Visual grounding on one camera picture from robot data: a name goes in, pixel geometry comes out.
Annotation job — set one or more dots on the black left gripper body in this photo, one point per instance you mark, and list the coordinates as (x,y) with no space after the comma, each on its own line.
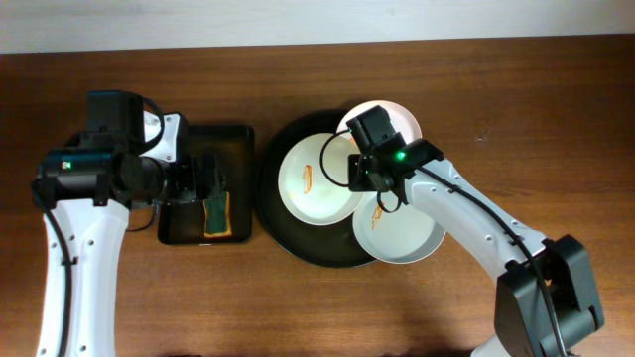
(199,177)

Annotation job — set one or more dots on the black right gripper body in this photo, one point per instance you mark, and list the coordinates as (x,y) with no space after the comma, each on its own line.
(355,174)

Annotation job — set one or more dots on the green and yellow sponge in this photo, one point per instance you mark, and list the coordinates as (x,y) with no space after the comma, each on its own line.
(217,216)

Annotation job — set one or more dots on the grey plate with sauce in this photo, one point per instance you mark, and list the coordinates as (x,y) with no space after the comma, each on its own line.
(402,237)

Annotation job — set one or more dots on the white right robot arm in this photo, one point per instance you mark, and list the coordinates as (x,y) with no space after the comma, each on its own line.
(546,295)

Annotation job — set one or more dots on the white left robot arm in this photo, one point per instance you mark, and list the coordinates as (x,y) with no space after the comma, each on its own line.
(86,191)

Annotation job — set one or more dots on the black rectangular tray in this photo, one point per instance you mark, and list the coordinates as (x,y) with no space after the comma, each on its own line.
(182,224)

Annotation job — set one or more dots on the black round tray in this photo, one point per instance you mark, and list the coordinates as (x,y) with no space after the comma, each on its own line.
(333,246)

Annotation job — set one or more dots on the pinkish white plate with sauce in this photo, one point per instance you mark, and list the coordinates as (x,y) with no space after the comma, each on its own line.
(402,119)

